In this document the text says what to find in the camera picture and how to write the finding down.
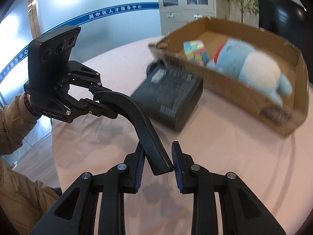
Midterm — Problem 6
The grey glass door cabinet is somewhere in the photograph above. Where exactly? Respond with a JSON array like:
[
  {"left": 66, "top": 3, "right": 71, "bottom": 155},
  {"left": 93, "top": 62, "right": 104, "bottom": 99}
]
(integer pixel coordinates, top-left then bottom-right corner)
[{"left": 158, "top": 0, "right": 216, "bottom": 35}]

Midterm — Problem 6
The black curved stand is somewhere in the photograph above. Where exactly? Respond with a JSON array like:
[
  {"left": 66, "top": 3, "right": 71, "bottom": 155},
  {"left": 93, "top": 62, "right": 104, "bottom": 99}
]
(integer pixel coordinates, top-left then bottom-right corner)
[{"left": 93, "top": 91, "right": 174, "bottom": 176}]

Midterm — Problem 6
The pastel colour puzzle cube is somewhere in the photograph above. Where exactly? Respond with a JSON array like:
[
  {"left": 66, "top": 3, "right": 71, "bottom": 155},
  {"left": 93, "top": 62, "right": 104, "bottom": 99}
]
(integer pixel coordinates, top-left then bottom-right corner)
[{"left": 183, "top": 40, "right": 209, "bottom": 66}]

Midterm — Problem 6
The blue plush toy red headband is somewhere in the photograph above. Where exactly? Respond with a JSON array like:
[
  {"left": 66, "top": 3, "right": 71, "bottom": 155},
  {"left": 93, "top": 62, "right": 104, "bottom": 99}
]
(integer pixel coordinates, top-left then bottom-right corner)
[{"left": 206, "top": 38, "right": 293, "bottom": 107}]

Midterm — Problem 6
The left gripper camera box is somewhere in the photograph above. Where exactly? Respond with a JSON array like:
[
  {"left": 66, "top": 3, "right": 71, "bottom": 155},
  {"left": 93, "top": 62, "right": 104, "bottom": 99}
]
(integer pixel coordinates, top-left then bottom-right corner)
[{"left": 28, "top": 25, "right": 81, "bottom": 90}]

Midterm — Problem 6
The brown cardboard box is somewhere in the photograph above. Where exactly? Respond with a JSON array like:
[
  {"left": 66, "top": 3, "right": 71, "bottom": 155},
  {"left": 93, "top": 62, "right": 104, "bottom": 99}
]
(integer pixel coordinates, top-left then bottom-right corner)
[{"left": 149, "top": 17, "right": 309, "bottom": 137}]

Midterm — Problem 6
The left hand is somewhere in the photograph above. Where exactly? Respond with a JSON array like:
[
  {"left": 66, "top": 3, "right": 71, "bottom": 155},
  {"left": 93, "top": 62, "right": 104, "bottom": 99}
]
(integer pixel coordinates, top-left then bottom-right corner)
[{"left": 23, "top": 92, "right": 33, "bottom": 113}]

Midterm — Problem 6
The left brown jacket forearm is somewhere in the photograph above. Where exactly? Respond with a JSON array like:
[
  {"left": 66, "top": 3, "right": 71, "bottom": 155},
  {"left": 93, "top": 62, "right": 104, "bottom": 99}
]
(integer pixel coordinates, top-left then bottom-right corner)
[{"left": 1, "top": 93, "right": 62, "bottom": 234}]

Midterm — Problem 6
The black wall television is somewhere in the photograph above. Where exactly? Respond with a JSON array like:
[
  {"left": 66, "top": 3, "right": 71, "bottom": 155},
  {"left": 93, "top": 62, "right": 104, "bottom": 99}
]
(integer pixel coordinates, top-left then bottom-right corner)
[{"left": 258, "top": 0, "right": 312, "bottom": 52}]

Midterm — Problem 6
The black rectangular box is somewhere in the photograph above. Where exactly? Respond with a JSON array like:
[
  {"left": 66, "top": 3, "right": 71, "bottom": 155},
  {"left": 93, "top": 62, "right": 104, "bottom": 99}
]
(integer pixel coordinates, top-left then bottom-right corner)
[{"left": 130, "top": 60, "right": 203, "bottom": 132}]

